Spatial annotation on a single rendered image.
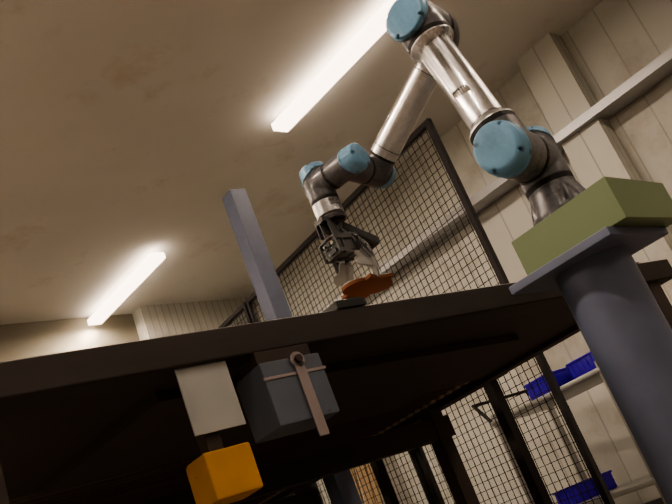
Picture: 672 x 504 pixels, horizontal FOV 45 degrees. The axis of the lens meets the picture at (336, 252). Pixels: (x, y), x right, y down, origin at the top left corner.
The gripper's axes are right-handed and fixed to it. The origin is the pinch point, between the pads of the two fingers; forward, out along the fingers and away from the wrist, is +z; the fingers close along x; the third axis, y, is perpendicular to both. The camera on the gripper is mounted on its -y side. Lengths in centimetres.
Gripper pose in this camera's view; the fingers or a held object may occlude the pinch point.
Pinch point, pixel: (367, 285)
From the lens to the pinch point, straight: 207.4
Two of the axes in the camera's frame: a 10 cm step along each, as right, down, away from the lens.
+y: -7.6, 0.8, -6.5
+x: 5.4, -4.9, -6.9
